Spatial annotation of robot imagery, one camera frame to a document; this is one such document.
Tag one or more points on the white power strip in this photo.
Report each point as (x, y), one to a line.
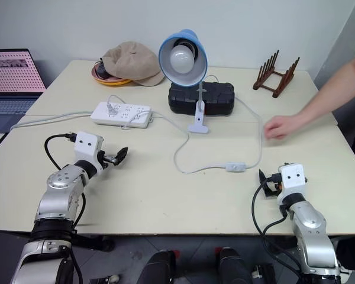
(121, 116)

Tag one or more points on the blue clip desk lamp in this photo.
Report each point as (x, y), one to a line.
(199, 60)

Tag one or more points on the person's bare hand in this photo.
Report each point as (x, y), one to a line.
(279, 125)

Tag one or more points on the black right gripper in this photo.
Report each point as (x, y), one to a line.
(274, 182)

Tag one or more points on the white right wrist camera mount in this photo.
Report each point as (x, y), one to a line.
(293, 180)

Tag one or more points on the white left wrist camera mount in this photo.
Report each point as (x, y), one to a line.
(87, 148)

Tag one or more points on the person's bare forearm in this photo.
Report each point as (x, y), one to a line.
(331, 91)

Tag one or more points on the white inline cable switch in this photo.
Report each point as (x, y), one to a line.
(235, 167)

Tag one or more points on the dark rounded shape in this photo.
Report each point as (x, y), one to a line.
(233, 266)
(158, 267)

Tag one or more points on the brown wooden dish rack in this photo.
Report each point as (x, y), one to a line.
(279, 81)

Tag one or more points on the stacked coloured plates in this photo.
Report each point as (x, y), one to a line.
(112, 82)

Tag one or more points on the white plug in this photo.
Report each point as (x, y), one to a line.
(112, 109)

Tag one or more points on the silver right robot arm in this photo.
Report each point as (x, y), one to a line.
(310, 222)

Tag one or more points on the beige cap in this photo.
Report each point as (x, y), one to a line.
(133, 63)

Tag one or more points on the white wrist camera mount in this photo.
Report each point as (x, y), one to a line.
(293, 180)
(87, 148)

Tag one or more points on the open laptop with pink screen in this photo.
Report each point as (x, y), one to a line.
(14, 71)

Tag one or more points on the white light bulb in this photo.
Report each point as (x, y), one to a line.
(182, 60)

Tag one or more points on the black plastic case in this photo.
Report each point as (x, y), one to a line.
(216, 97)

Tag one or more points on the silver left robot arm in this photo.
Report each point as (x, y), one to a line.
(59, 183)

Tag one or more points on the black item in bowl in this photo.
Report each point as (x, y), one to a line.
(101, 71)

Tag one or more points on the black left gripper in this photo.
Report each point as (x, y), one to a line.
(103, 161)

